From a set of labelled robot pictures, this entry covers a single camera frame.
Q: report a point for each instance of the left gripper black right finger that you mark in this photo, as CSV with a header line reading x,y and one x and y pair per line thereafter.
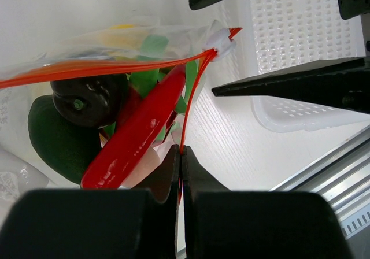
x,y
220,223

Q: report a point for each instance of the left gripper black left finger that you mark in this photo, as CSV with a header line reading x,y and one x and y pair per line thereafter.
x,y
66,223

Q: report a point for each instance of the pink peach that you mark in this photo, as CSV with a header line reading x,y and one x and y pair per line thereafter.
x,y
145,167

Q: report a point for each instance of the red chili pepper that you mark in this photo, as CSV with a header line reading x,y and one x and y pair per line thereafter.
x,y
121,154

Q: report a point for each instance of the red dragon fruit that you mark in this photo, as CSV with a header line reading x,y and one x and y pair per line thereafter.
x,y
143,82

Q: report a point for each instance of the green avocado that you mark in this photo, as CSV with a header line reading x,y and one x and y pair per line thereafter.
x,y
63,146

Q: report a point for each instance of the clear zip bag orange zipper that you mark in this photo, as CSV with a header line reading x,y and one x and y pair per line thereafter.
x,y
22,170

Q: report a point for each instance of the dark purple mangosteen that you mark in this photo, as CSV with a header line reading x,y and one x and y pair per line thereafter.
x,y
92,102

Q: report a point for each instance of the white plastic perforated basket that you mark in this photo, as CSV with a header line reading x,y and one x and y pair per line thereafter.
x,y
284,33

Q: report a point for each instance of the aluminium mounting rail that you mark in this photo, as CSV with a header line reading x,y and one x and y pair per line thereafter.
x,y
341,176

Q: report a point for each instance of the white slotted cable duct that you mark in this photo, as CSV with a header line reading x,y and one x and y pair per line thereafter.
x,y
355,222

